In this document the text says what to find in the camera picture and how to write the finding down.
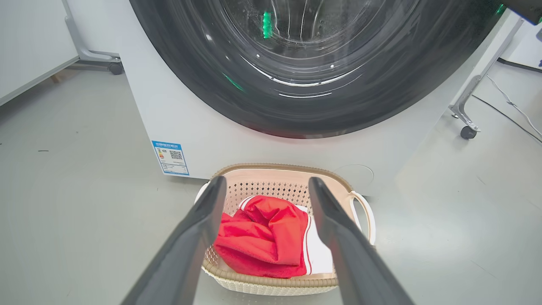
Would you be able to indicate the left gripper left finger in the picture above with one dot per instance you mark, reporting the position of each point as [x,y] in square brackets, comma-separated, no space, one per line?
[186,250]

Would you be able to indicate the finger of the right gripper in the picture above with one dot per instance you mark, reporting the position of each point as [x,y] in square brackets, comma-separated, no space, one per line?
[529,8]

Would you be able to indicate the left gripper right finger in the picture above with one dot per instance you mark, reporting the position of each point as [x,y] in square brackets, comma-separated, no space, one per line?
[360,267]

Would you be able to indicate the red and white garment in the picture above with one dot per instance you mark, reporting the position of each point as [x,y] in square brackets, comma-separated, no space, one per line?
[262,237]

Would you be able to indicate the dark round washer door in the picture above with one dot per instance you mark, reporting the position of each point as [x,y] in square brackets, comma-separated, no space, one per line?
[190,63]

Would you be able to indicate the cream perforated laundry basket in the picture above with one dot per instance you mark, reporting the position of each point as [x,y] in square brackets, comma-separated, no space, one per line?
[275,286]

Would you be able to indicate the white front-load washing machine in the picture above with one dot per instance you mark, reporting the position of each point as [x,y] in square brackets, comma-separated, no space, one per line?
[203,140]

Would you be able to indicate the blue energy label sticker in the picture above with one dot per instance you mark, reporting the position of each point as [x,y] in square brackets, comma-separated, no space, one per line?
[170,157]

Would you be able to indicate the white partition with caster stand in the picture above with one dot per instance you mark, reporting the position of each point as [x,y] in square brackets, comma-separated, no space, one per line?
[468,132]
[97,25]

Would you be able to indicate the large white board panel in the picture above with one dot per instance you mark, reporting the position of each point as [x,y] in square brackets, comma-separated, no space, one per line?
[29,42]

